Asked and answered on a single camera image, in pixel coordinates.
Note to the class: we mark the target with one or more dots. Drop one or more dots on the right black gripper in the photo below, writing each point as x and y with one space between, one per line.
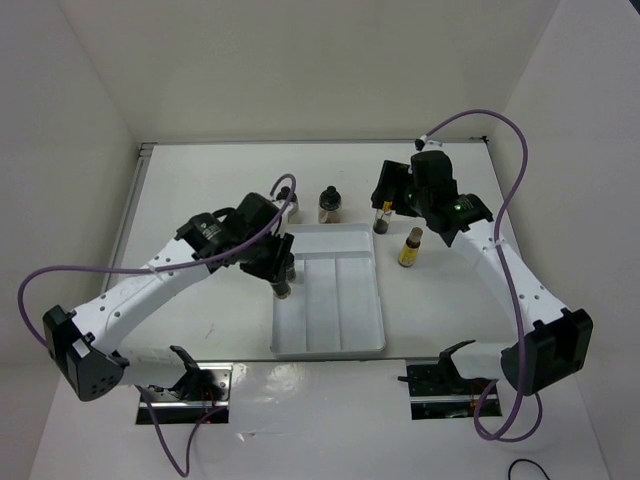
393 174

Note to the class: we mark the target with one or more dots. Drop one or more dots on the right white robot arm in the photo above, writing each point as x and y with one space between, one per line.
552 341

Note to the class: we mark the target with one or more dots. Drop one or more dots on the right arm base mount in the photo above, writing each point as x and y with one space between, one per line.
431 397

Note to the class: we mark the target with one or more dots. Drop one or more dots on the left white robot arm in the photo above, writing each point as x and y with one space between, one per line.
85 342

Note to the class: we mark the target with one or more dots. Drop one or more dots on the white compartment organizer tray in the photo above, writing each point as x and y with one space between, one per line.
334 308

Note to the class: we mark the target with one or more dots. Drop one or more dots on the dark spice jar black lid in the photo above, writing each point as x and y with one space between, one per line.
281 289

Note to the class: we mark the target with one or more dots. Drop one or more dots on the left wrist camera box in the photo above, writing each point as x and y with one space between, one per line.
291 210

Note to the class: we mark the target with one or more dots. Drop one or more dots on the round stopper bottle brown spice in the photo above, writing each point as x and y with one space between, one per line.
329 206

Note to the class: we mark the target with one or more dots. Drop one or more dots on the yellow label cork top bottle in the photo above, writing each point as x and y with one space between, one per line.
408 254

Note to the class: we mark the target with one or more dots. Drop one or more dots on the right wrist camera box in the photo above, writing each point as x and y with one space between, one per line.
423 141

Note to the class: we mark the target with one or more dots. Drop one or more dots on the round stopper bottle white powder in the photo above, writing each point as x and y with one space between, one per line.
285 193

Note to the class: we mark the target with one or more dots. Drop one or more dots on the tall gold band grinder bottle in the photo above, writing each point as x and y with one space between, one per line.
382 218

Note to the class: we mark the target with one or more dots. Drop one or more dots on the black cap spice jar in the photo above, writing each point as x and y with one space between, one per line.
290 270

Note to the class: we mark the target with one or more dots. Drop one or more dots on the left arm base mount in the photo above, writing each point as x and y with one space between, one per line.
200 395

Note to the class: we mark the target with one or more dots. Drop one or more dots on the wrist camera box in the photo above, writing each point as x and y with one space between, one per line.
291 210
423 141

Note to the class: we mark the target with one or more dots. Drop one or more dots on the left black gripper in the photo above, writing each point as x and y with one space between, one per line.
275 267

